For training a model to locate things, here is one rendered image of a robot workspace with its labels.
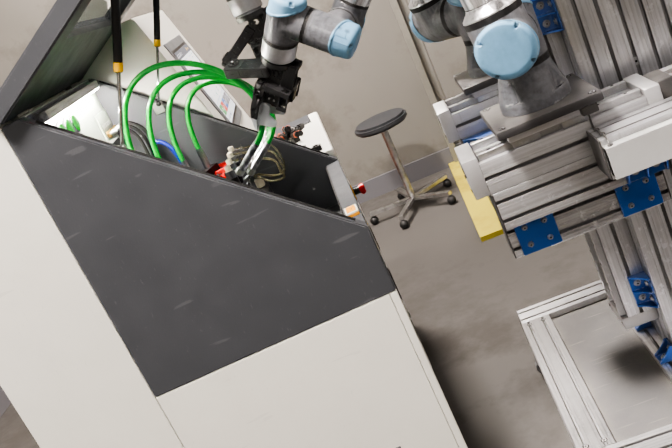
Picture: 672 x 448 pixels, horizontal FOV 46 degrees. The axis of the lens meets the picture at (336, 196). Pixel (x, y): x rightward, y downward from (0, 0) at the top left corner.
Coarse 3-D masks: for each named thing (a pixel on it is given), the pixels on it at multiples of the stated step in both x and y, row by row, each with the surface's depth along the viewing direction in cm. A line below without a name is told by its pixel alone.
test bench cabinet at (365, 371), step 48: (336, 336) 175; (384, 336) 176; (192, 384) 175; (240, 384) 176; (288, 384) 177; (336, 384) 178; (384, 384) 179; (432, 384) 180; (192, 432) 178; (240, 432) 179; (288, 432) 180; (336, 432) 181; (384, 432) 183; (432, 432) 184
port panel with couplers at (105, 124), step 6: (102, 114) 218; (96, 120) 210; (102, 120) 215; (108, 120) 221; (102, 126) 212; (108, 126) 218; (114, 126) 222; (102, 132) 211; (108, 132) 213; (114, 132) 213; (108, 138) 213
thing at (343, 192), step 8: (328, 168) 228; (336, 168) 225; (328, 176) 222; (336, 176) 217; (344, 176) 214; (336, 184) 210; (344, 184) 206; (336, 192) 203; (344, 192) 200; (352, 192) 198; (344, 200) 194; (352, 200) 191; (360, 216) 178
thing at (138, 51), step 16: (144, 16) 242; (160, 16) 273; (128, 32) 222; (144, 32) 223; (160, 32) 249; (176, 32) 282; (112, 48) 222; (128, 48) 223; (144, 48) 223; (160, 48) 228; (192, 48) 290; (96, 64) 223; (112, 64) 224; (128, 64) 224; (144, 64) 224; (112, 80) 225; (128, 80) 225; (144, 80) 226; (160, 80) 226; (176, 80) 226; (160, 96) 227; (176, 96) 228; (208, 112) 230
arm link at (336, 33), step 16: (320, 16) 158; (336, 16) 160; (352, 16) 166; (304, 32) 158; (320, 32) 158; (336, 32) 157; (352, 32) 157; (320, 48) 160; (336, 48) 158; (352, 48) 158
